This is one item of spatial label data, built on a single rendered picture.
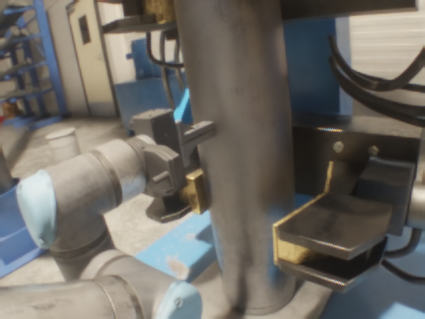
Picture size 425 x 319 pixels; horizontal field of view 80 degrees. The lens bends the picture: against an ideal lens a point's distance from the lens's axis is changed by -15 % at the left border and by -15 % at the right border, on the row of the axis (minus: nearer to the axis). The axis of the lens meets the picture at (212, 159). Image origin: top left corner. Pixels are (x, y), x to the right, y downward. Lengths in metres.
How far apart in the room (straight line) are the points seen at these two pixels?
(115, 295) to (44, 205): 0.14
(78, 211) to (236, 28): 0.38
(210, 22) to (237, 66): 0.09
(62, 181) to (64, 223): 0.05
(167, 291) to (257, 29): 0.43
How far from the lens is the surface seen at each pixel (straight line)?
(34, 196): 0.37
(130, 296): 0.30
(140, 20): 0.65
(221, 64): 0.53
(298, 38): 0.97
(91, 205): 0.38
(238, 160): 0.57
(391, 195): 0.62
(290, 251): 0.54
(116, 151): 0.41
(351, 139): 0.74
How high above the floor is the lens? 0.83
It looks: 21 degrees down
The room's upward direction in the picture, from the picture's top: 9 degrees counter-clockwise
